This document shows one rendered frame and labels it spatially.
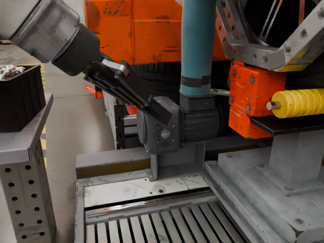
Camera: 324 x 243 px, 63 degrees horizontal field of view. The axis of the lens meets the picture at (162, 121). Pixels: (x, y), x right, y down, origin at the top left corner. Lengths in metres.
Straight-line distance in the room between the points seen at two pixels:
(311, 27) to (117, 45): 0.66
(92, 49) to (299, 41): 0.37
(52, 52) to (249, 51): 0.46
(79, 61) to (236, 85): 0.44
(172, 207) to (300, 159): 0.45
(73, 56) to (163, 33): 0.67
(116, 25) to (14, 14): 0.65
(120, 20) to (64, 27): 0.62
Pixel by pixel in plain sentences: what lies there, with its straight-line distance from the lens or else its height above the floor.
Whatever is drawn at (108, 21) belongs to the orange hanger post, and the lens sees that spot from 1.00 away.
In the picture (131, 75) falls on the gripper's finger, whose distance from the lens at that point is 0.42.
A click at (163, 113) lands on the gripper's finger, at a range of 0.51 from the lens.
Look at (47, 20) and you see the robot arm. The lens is 0.39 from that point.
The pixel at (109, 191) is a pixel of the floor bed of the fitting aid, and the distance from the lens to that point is 1.05.
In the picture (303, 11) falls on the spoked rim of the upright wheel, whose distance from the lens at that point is 0.72.
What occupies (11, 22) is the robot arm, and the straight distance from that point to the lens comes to 0.39.
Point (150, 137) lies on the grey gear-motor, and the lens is 0.90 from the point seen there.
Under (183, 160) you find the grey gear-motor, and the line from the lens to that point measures 1.18.
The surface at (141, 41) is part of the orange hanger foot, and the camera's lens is 1.02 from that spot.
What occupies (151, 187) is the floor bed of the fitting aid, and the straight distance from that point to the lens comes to 1.05.
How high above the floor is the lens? 0.68
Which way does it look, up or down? 21 degrees down
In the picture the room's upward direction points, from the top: straight up
